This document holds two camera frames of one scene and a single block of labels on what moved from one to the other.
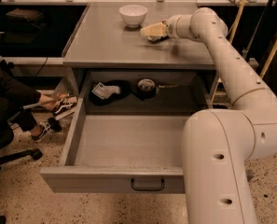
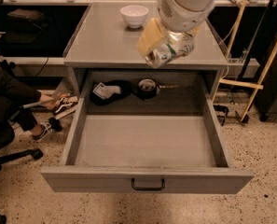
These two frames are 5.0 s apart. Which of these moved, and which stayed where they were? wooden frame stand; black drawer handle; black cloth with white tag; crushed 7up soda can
Moved: crushed 7up soda can
Stayed: black drawer handle; black cloth with white tag; wooden frame stand
